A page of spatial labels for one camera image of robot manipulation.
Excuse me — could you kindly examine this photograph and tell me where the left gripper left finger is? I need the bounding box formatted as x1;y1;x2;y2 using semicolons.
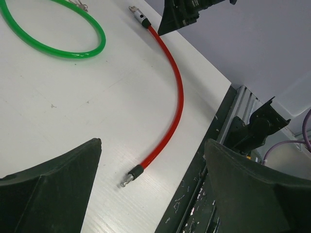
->
0;138;102;233

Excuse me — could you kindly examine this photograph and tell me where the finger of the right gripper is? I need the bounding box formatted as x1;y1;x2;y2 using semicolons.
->
157;0;184;35

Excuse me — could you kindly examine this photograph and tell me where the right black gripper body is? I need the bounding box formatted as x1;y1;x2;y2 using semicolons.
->
173;0;219;27

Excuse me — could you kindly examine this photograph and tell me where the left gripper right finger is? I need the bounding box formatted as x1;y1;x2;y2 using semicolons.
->
204;139;311;233

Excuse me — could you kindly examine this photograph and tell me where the red cable lock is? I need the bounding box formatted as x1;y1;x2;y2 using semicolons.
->
119;5;185;188

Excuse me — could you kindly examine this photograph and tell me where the green cable lock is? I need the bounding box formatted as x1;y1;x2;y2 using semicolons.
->
0;0;106;60

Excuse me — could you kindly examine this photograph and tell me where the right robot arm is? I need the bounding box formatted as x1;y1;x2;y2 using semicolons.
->
158;0;291;155

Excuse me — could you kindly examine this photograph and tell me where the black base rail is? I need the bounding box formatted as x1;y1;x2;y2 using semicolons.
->
155;87;243;233

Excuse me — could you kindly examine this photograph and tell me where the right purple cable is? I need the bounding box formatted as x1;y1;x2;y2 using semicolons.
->
262;112;311;166

